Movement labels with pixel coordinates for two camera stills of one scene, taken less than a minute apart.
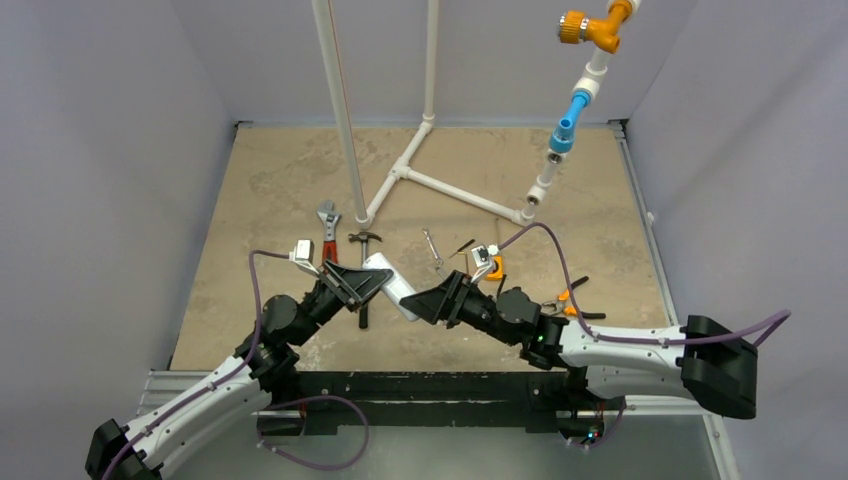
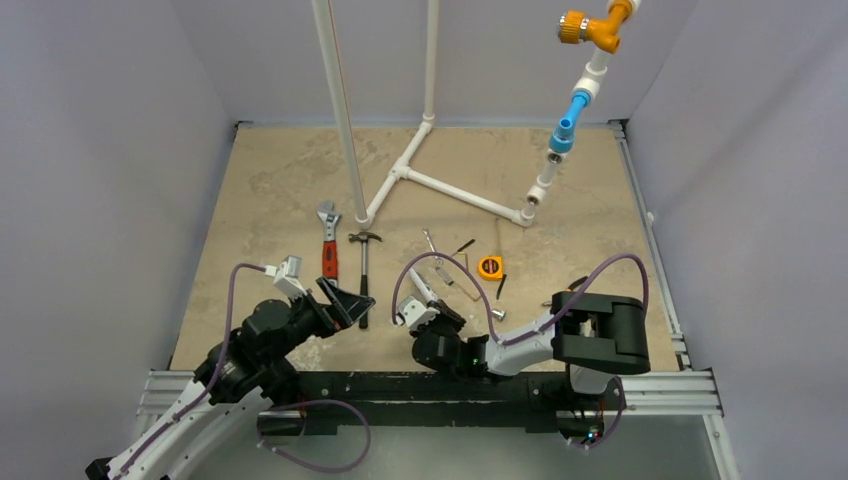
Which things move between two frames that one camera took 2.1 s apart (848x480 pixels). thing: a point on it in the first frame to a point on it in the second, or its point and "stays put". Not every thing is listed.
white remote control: (395, 288) to (426, 292)
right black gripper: (456, 297) to (444, 318)
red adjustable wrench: (329, 246) stays put
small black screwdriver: (463, 248) stays put
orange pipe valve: (605, 31) stays put
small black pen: (501, 284) stays put
